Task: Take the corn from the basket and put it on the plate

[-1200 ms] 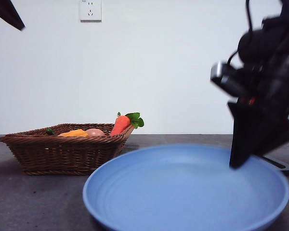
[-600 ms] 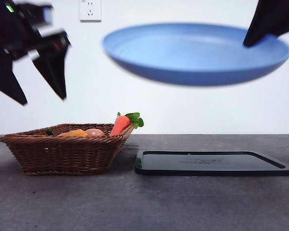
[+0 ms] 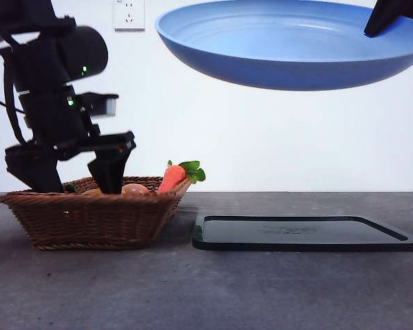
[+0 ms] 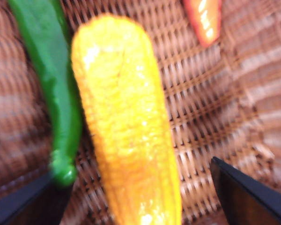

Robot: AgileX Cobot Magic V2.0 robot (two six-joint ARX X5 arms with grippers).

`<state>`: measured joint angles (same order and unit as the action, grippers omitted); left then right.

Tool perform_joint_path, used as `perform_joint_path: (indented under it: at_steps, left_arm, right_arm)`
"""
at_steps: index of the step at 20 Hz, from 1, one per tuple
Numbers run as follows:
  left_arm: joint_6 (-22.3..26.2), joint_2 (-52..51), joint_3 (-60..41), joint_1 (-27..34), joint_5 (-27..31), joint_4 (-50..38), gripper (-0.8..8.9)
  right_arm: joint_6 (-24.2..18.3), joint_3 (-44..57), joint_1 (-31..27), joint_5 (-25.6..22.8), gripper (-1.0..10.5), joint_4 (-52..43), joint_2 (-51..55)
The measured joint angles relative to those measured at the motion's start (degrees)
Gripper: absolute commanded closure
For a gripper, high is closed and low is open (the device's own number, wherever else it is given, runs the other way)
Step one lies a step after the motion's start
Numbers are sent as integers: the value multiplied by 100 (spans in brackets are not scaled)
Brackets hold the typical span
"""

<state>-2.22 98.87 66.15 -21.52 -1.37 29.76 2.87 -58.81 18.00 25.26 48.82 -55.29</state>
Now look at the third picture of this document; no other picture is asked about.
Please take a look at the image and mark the black rectangular tray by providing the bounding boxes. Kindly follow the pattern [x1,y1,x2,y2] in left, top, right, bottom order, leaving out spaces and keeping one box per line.
[191,215,413,252]

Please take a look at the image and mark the black cable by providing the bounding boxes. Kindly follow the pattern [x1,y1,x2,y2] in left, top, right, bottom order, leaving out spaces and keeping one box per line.
[0,91,25,114]

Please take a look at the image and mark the pinkish brown egg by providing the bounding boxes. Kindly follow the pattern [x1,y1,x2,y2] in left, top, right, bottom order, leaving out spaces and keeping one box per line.
[120,184,151,197]

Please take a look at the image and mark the brown wicker basket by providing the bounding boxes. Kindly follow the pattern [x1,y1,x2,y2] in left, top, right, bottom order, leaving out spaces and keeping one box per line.
[0,176,193,251]

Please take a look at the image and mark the white wall socket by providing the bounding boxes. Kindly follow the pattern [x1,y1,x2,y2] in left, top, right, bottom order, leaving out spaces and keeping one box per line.
[114,0,146,32]

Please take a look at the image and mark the blue round plate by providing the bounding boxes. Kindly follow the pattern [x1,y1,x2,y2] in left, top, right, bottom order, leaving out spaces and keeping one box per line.
[154,0,413,91]

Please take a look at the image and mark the orange carrot with green leaves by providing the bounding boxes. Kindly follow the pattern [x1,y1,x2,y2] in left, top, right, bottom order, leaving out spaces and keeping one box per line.
[157,159,207,195]

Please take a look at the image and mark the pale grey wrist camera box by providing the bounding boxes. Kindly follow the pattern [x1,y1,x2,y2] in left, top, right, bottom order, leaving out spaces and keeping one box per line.
[78,91,120,118]

